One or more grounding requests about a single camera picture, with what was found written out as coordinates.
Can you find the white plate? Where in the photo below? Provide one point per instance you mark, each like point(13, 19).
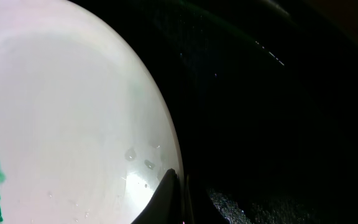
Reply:
point(85, 134)

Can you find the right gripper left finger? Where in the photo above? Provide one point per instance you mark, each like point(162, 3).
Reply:
point(165, 205)

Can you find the black round tray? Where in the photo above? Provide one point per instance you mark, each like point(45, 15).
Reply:
point(264, 99)

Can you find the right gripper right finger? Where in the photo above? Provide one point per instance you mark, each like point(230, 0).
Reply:
point(199, 207)

